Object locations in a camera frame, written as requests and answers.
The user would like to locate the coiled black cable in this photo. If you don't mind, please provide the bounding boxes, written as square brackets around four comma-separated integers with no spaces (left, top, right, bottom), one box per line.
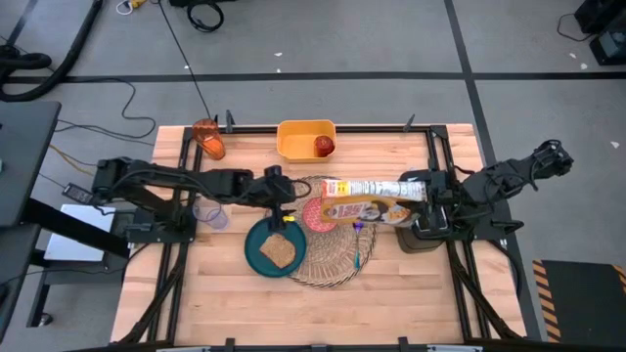
[185,0,226,34]

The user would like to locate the looping black floor cable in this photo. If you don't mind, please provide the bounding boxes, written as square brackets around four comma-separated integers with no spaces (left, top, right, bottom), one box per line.
[53,76,158,143]

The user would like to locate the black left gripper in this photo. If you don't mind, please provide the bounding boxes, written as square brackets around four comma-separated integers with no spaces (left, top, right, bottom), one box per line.
[251,164,313,232]

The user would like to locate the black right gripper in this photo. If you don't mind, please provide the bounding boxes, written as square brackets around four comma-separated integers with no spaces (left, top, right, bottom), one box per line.
[415,170,464,231]

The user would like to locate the round woven wicker placemat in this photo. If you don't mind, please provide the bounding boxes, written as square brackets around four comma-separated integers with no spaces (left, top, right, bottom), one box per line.
[263,174,378,289]

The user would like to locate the black toaster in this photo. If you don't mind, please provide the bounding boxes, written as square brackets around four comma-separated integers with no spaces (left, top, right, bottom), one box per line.
[393,168,454,255]

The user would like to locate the clear plastic cup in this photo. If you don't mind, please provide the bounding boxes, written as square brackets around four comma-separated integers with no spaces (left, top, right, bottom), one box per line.
[191,195,231,232]

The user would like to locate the teal round plate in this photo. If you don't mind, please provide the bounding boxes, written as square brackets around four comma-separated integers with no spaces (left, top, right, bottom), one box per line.
[243,216,308,279]

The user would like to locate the yellow cereal box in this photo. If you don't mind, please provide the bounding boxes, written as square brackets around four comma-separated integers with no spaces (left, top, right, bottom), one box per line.
[319,177,429,229]

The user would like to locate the yellow floor cable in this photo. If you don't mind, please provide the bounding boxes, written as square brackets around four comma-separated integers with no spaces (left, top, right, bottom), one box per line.
[47,143,99,178]

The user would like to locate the black aluminium table frame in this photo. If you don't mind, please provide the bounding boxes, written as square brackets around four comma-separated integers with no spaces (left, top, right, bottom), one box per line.
[116,110,527,352]

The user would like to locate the black office desk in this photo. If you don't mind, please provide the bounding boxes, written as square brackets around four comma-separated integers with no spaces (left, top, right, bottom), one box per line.
[0,100,63,230]

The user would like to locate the red apple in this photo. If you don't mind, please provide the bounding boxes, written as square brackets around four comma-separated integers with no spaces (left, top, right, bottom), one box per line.
[313,135,336,158]

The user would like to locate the brown bread slice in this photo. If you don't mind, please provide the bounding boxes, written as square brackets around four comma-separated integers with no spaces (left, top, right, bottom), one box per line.
[258,233,297,270]

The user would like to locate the red bowl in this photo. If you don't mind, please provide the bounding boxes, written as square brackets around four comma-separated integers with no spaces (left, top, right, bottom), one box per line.
[300,197,338,235]

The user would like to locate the long thin black cable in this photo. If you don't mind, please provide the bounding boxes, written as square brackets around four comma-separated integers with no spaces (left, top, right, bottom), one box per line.
[156,0,213,122]

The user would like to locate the black yellow striped mat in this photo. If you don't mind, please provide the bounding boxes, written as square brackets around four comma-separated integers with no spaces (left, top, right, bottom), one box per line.
[531,258,626,344]

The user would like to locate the thick black floor hose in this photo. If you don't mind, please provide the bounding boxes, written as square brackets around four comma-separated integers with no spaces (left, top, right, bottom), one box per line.
[0,0,106,103]

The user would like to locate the black power adapter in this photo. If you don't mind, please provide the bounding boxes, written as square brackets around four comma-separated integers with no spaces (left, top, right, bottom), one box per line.
[62,182,95,205]

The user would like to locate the yellow plastic bin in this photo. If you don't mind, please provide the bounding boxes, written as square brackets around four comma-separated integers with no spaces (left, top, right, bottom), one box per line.
[275,118,338,164]

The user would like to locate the orange plastic cup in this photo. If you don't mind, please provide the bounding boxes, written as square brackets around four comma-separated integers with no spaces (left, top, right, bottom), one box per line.
[191,117,228,161]

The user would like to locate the yellow plug with white cord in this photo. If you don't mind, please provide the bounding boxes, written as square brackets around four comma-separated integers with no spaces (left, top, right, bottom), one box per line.
[115,0,148,16]

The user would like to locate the white flat board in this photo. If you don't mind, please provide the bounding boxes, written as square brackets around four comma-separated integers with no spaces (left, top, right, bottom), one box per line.
[43,202,116,263]

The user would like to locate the teal and purple spoon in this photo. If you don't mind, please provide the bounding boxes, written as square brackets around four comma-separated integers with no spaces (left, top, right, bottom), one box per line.
[352,221,366,271]

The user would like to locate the black equipment cases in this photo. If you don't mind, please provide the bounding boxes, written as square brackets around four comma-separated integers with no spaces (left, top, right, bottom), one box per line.
[572,0,626,67]

